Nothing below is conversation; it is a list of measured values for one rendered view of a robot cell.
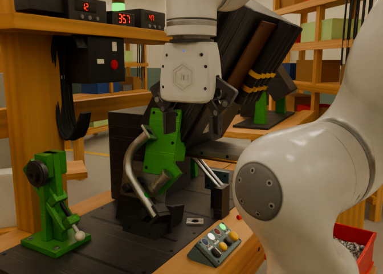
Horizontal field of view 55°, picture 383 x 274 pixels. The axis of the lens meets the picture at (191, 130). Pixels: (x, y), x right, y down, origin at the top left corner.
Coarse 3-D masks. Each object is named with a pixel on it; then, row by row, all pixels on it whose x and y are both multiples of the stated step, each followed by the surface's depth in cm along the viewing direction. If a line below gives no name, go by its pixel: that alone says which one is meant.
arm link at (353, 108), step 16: (368, 16) 37; (368, 32) 36; (352, 48) 39; (368, 48) 36; (352, 64) 38; (368, 64) 36; (352, 80) 40; (368, 80) 37; (336, 96) 48; (352, 96) 43; (368, 96) 39; (336, 112) 47; (352, 112) 45; (368, 112) 42; (352, 128) 45; (368, 128) 44; (368, 144) 44; (368, 160) 43; (368, 192) 45
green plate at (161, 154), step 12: (156, 108) 118; (156, 120) 117; (180, 120) 113; (156, 132) 117; (156, 144) 116; (168, 144) 114; (180, 144) 117; (156, 156) 116; (168, 156) 114; (180, 156) 118; (144, 168) 118; (156, 168) 115
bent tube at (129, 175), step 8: (144, 128) 114; (144, 136) 115; (152, 136) 114; (136, 144) 116; (128, 152) 117; (128, 160) 117; (128, 168) 117; (128, 176) 116; (136, 184) 115; (136, 192) 114; (144, 192) 114; (144, 200) 112; (152, 216) 110
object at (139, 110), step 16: (112, 112) 134; (128, 112) 132; (144, 112) 132; (112, 128) 135; (128, 128) 131; (112, 144) 136; (128, 144) 132; (144, 144) 128; (112, 160) 137; (112, 176) 139; (112, 192) 140
